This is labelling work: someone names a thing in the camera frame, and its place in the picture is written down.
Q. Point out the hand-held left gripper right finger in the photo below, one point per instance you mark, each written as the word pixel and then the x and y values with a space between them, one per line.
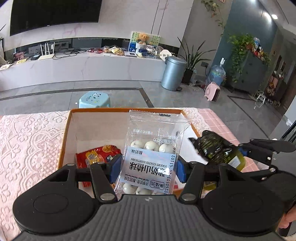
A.
pixel 181 172

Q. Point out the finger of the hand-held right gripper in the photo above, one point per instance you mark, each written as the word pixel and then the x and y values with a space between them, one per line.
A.
pixel 259 157
pixel 272 146

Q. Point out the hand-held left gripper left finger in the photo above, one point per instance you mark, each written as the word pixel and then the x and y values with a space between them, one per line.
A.
pixel 115 169

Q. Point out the red snack packet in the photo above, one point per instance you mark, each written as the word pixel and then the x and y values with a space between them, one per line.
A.
pixel 89 157

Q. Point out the light green snack packet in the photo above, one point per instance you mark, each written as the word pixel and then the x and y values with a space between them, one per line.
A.
pixel 211 186

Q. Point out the dark green snack packet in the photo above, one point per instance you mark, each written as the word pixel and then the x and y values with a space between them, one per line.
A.
pixel 212 148

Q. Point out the clear packet of white balls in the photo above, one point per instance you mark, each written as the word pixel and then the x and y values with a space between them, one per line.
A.
pixel 150 143

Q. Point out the orange cardboard box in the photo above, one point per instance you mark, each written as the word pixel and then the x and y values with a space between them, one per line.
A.
pixel 92 125

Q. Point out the person's right hand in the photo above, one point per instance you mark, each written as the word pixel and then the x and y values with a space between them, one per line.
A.
pixel 289 220

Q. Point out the white step stool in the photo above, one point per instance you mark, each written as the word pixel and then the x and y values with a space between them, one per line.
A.
pixel 260 99

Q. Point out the blue plastic stool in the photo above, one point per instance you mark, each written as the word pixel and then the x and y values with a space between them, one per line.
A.
pixel 94 99

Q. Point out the grey blue cabinet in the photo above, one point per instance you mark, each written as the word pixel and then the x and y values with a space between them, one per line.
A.
pixel 254 74

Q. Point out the pink fan heater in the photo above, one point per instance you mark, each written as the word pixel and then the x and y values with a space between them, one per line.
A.
pixel 213 92

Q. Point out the blue water bottle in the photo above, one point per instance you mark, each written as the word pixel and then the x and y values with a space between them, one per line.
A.
pixel 217 75

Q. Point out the white lace tablecloth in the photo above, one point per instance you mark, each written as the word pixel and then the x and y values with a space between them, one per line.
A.
pixel 27 143

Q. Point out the row of small bottles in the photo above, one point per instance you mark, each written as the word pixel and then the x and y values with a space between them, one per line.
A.
pixel 259 48

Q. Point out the long leaf potted plant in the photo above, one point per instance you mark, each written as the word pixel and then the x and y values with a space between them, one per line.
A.
pixel 188 74

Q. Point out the grey metal trash can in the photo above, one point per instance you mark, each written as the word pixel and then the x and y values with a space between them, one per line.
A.
pixel 173 74

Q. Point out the green climbing plant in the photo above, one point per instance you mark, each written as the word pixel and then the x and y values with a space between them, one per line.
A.
pixel 240 51

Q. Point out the white marble television console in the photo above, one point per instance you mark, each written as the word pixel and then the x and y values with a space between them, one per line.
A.
pixel 92 69

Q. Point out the white kitchen scale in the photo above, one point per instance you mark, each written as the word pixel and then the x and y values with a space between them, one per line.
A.
pixel 130 54

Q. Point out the pile of snack bags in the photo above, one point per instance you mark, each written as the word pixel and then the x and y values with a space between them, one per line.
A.
pixel 113 50

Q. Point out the white blue jar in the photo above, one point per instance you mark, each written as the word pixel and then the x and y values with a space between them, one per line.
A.
pixel 142 53

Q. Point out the round white sign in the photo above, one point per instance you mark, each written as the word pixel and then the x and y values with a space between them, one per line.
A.
pixel 165 53

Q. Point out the white router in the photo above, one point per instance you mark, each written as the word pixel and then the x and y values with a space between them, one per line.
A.
pixel 47 55

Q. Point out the brown teddy bear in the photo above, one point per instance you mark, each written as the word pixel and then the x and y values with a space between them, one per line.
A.
pixel 142 39

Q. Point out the green picture board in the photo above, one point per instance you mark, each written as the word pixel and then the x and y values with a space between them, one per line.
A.
pixel 155 39

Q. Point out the small black box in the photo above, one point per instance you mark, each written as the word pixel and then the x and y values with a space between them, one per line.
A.
pixel 34 57

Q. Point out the pink picture card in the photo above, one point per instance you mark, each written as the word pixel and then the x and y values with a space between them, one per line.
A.
pixel 19 55

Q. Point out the hanging vine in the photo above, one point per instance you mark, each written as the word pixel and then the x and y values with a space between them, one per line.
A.
pixel 212 9

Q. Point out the black wall television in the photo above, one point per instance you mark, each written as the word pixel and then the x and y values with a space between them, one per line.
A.
pixel 55 14

